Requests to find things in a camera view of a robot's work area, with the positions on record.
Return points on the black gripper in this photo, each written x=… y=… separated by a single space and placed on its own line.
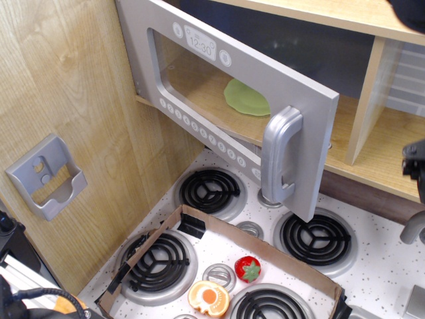
x=413 y=160

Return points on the grey toy microwave door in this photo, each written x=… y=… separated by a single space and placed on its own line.
x=271 y=122

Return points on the grey toy faucet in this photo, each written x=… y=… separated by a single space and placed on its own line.
x=414 y=229

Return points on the back right stove burner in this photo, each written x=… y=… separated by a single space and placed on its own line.
x=327 y=242

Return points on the stove burner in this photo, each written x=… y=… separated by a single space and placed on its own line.
x=327 y=242
x=214 y=191
x=268 y=300
x=163 y=273

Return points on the grey middle stove knob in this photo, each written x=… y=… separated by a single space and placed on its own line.
x=251 y=228

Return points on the green plate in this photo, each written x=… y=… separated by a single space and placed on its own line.
x=245 y=100

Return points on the back left stove burner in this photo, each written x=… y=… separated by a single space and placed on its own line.
x=214 y=191

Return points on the red toy strawberry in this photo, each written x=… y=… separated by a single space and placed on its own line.
x=247 y=269

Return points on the front right stove burner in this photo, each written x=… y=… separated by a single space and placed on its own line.
x=268 y=300

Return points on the grey front stove knob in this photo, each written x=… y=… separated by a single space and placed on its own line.
x=222 y=275

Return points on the orange toy fruit half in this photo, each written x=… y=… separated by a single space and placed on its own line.
x=209 y=298

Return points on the front left stove burner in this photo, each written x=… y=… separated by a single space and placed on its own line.
x=163 y=273

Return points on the orange toy bread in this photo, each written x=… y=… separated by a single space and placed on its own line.
x=64 y=306

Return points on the black device at left edge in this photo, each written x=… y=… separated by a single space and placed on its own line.
x=14 y=242

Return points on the cardboard frame barrier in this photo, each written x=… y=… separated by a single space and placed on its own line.
x=216 y=241

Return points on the grey wall phone holder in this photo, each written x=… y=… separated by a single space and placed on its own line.
x=38 y=167

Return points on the aluminium rail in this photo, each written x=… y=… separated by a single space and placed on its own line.
x=21 y=277

